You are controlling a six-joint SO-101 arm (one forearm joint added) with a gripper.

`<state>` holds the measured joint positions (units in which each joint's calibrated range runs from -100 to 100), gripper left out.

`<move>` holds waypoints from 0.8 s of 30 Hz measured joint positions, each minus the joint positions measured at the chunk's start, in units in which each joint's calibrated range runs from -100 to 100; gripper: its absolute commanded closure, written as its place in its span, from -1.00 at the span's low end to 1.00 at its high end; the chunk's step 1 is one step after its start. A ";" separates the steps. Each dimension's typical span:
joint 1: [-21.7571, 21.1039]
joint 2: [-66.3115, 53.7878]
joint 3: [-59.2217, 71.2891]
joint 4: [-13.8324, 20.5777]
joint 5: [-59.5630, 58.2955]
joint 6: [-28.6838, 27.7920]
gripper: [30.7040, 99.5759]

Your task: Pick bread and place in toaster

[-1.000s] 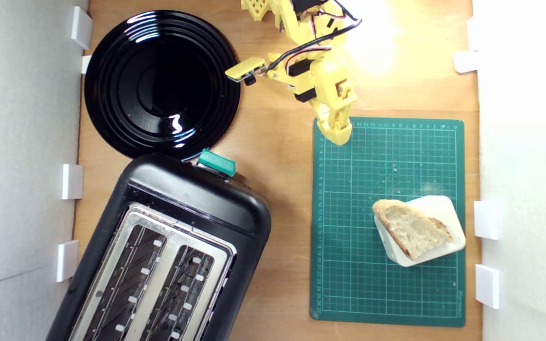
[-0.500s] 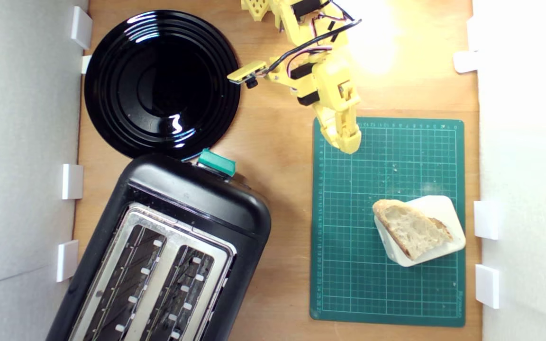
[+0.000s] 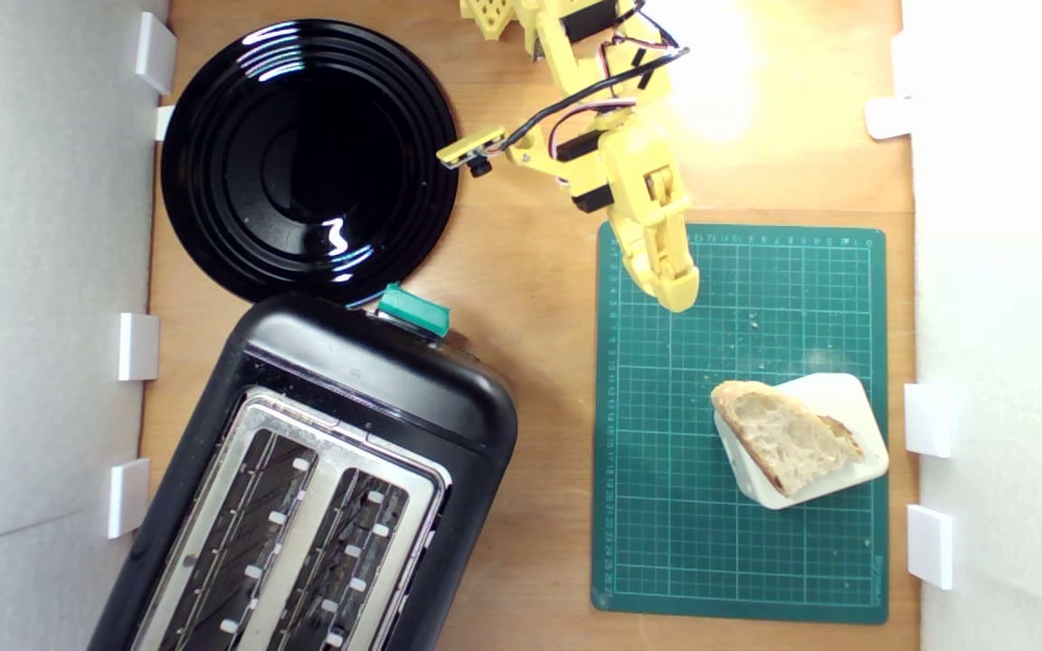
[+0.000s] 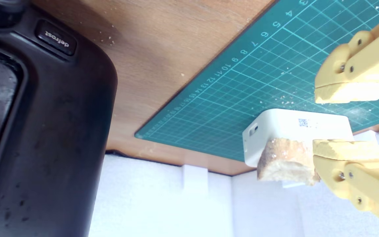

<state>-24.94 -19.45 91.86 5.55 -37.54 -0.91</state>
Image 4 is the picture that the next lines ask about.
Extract brown bread slice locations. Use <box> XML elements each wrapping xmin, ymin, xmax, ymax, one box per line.
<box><xmin>257</xmin><ymin>138</ymin><xmax>321</xmax><ymax>186</ymax></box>

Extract black two-slot toaster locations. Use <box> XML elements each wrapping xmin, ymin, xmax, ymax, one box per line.
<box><xmin>0</xmin><ymin>0</ymin><xmax>118</xmax><ymax>237</ymax></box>

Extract white block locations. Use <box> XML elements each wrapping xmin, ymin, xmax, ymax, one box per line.
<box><xmin>242</xmin><ymin>109</ymin><xmax>354</xmax><ymax>168</ymax></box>

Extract green cutting mat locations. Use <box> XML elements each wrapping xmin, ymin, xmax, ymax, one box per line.
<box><xmin>134</xmin><ymin>0</ymin><xmax>379</xmax><ymax>162</ymax></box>

